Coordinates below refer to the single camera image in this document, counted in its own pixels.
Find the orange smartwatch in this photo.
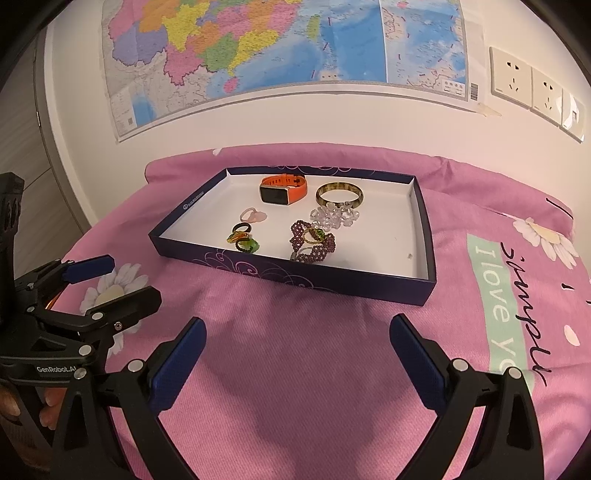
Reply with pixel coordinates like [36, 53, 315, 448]
[259, 174, 308, 206]

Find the white wall socket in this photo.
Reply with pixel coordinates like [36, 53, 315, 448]
[489, 46, 533, 109]
[560, 90, 586, 141]
[530, 67, 565, 125]

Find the grey wooden cabinet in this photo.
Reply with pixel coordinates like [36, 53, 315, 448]
[0, 44, 100, 259]

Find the person's left hand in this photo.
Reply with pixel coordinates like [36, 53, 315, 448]
[38, 387, 68, 429]

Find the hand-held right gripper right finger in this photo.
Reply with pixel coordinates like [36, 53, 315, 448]
[389, 315, 546, 480]

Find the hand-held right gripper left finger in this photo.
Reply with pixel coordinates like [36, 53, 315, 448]
[51, 318, 208, 480]

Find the clear crystal bracelet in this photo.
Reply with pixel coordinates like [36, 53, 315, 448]
[309, 202, 361, 230]

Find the pink flower print blanket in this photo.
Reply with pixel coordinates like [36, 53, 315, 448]
[60, 143, 591, 480]

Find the purple beaded bracelet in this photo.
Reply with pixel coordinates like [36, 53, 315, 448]
[289, 220, 336, 264]

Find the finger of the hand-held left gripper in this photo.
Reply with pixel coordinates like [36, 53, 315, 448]
[28, 285, 162, 356]
[13, 255, 116, 305]

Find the navy cardboard box tray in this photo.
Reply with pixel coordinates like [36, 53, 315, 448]
[148, 166, 437, 306]

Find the colourful wall map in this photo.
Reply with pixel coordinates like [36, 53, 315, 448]
[100, 0, 485, 143]

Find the tortoiseshell bangle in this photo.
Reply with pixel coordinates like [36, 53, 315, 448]
[316, 182, 364, 209]

